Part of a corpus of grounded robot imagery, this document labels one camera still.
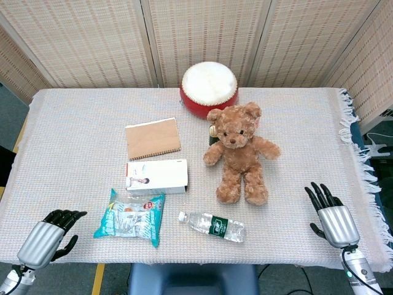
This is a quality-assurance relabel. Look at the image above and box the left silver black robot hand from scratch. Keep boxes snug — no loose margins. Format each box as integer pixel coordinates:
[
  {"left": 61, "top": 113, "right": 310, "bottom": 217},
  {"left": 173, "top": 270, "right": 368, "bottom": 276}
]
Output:
[{"left": 17, "top": 210, "right": 88, "bottom": 270}]

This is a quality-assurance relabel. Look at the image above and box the teal snack bag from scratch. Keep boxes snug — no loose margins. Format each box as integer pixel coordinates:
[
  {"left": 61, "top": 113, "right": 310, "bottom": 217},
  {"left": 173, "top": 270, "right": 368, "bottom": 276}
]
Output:
[{"left": 93, "top": 188, "right": 166, "bottom": 249}]

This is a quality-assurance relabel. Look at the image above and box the brown spiral notebook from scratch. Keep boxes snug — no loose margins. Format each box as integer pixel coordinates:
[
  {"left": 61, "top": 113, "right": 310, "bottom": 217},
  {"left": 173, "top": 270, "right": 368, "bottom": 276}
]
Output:
[{"left": 125, "top": 117, "right": 182, "bottom": 162}]

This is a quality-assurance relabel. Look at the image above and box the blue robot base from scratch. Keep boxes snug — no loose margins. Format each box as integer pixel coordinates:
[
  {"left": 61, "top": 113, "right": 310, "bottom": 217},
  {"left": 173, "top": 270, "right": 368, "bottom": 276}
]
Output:
[{"left": 127, "top": 263, "right": 260, "bottom": 295}]

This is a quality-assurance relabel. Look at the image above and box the white cardboard box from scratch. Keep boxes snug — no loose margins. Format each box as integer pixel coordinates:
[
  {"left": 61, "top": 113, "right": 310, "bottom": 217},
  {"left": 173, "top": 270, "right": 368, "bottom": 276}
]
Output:
[{"left": 125, "top": 159, "right": 189, "bottom": 195}]

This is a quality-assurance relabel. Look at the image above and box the white power strip with cable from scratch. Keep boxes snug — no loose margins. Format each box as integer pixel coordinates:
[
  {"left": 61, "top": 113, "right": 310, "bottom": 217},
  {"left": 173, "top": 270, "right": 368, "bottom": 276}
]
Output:
[{"left": 361, "top": 109, "right": 393, "bottom": 159}]

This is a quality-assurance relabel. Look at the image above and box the red drum with white skin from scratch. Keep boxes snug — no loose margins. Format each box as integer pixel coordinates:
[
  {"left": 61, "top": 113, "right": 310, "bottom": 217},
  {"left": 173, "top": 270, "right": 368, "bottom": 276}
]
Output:
[{"left": 179, "top": 61, "right": 240, "bottom": 120}]

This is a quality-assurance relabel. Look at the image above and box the white woven tablecloth with fringe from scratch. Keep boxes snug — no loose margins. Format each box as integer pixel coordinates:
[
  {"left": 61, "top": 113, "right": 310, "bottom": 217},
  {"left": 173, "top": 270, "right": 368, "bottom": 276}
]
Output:
[{"left": 0, "top": 87, "right": 393, "bottom": 273}]

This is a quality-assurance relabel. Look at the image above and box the woven folding screen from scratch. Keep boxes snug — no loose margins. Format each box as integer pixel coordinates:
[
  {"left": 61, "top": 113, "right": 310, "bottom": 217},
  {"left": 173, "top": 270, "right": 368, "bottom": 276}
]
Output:
[{"left": 0, "top": 0, "right": 393, "bottom": 135}]

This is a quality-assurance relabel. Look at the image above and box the clear plastic water bottle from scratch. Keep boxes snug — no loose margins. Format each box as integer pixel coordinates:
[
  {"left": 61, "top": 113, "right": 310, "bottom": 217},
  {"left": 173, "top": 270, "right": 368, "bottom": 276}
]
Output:
[{"left": 178, "top": 211, "right": 247, "bottom": 243}]

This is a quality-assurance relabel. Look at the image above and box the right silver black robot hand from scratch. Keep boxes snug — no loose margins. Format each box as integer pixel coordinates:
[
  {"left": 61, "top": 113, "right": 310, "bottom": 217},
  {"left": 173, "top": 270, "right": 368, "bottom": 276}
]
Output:
[{"left": 304, "top": 182, "right": 360, "bottom": 248}]

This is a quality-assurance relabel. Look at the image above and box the brown teddy bear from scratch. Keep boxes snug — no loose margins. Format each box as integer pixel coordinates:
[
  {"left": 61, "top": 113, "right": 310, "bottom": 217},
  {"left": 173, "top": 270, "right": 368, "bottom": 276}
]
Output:
[{"left": 203, "top": 101, "right": 281, "bottom": 207}]

